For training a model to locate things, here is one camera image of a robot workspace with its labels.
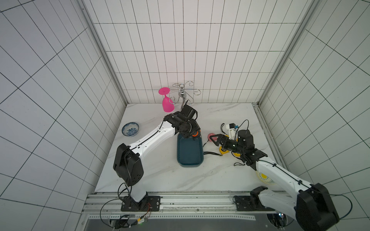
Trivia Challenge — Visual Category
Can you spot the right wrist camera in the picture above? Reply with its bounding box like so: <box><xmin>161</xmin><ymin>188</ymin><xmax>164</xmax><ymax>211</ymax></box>
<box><xmin>226</xmin><ymin>123</ymin><xmax>239</xmax><ymax>140</ymax></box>

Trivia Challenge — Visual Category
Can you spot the pink tape measure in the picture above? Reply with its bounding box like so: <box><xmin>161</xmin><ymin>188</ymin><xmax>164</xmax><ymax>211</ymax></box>
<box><xmin>203</xmin><ymin>133</ymin><xmax>217</xmax><ymax>147</ymax></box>

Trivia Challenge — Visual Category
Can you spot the teal plastic storage box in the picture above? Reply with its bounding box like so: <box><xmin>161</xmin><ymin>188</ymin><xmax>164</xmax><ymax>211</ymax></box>
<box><xmin>177</xmin><ymin>134</ymin><xmax>204</xmax><ymax>167</ymax></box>

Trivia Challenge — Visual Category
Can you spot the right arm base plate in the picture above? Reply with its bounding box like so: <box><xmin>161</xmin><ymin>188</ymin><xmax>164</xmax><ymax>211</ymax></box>
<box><xmin>233</xmin><ymin>195</ymin><xmax>274</xmax><ymax>212</ymax></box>

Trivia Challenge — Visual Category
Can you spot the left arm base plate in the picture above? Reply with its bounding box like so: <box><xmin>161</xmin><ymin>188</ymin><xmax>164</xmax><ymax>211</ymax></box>
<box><xmin>120</xmin><ymin>195</ymin><xmax>161</xmax><ymax>212</ymax></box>

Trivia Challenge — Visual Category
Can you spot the chrome glass holder stand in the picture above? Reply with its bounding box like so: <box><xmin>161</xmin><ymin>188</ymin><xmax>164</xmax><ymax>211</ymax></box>
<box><xmin>169</xmin><ymin>81</ymin><xmax>201</xmax><ymax>106</ymax></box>

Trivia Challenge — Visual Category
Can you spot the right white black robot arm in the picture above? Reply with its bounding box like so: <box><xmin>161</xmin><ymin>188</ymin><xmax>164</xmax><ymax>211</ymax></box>
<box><xmin>209</xmin><ymin>130</ymin><xmax>340</xmax><ymax>231</ymax></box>

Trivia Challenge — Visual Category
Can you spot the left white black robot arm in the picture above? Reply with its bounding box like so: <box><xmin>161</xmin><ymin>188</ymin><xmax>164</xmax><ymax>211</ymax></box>
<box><xmin>113</xmin><ymin>105</ymin><xmax>200</xmax><ymax>204</ymax></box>

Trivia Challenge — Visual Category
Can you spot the pink plastic wine glass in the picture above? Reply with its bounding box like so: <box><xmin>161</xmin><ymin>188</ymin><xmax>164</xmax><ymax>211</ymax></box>
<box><xmin>159</xmin><ymin>87</ymin><xmax>174</xmax><ymax>113</ymax></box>

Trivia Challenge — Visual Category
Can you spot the aluminium mounting rail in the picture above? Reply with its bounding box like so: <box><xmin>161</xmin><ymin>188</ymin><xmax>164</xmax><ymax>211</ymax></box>
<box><xmin>82</xmin><ymin>192</ymin><xmax>278</xmax><ymax>220</ymax></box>

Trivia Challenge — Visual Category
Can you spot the blue white ceramic bowl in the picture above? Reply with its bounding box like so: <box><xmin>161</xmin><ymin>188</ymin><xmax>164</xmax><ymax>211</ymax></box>
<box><xmin>121</xmin><ymin>122</ymin><xmax>140</xmax><ymax>137</ymax></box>

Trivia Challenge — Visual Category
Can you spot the yellow patterned plate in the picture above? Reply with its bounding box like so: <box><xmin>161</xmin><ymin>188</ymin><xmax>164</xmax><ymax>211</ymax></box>
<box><xmin>255</xmin><ymin>171</ymin><xmax>275</xmax><ymax>185</ymax></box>

